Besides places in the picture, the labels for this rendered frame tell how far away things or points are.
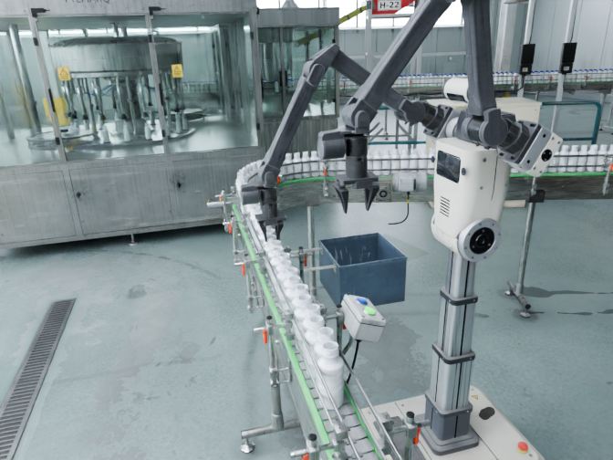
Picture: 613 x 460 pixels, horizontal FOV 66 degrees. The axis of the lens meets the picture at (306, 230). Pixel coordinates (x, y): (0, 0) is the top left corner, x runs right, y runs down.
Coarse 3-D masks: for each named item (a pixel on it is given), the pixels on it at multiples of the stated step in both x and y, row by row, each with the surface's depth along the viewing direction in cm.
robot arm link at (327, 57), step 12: (324, 48) 156; (336, 48) 152; (312, 60) 156; (324, 60) 152; (336, 60) 154; (348, 60) 155; (348, 72) 157; (360, 72) 158; (360, 84) 160; (396, 96) 164; (396, 108) 165; (408, 108) 164; (420, 108) 165; (408, 120) 166; (420, 120) 166
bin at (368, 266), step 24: (336, 240) 226; (360, 240) 230; (384, 240) 224; (336, 264) 199; (360, 264) 198; (384, 264) 202; (312, 288) 226; (336, 288) 205; (360, 288) 203; (384, 288) 206
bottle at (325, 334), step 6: (318, 330) 114; (324, 330) 115; (330, 330) 115; (318, 336) 114; (324, 336) 112; (330, 336) 113; (318, 342) 115; (324, 342) 113; (318, 348) 114; (318, 354) 113
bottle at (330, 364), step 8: (328, 344) 110; (336, 344) 109; (328, 352) 107; (336, 352) 107; (320, 360) 110; (328, 360) 108; (336, 360) 108; (320, 368) 108; (328, 368) 107; (336, 368) 107; (328, 376) 108; (336, 376) 108; (320, 384) 110; (328, 384) 109; (336, 384) 109; (320, 392) 111; (336, 392) 110; (328, 400) 110; (336, 400) 110; (328, 408) 111
